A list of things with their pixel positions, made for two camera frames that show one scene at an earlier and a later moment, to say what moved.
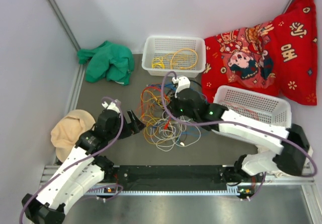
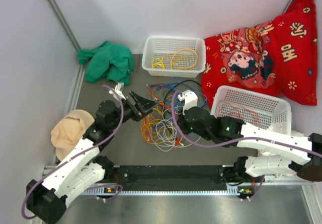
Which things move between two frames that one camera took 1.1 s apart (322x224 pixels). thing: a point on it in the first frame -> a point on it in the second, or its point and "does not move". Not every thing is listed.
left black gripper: x=133 y=127 -> x=143 y=106
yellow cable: x=158 y=63 does not move
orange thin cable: x=192 y=66 does not move
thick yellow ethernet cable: x=184 y=68 does not move
